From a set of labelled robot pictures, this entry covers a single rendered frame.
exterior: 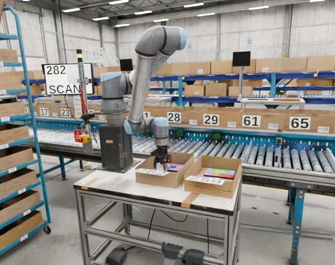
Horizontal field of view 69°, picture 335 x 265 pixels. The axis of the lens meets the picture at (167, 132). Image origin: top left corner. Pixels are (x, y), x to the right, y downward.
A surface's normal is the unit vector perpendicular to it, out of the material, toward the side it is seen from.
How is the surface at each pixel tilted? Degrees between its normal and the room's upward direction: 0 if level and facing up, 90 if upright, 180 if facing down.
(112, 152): 90
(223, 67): 90
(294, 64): 90
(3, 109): 91
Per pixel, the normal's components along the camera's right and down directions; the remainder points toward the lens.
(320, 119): -0.40, 0.23
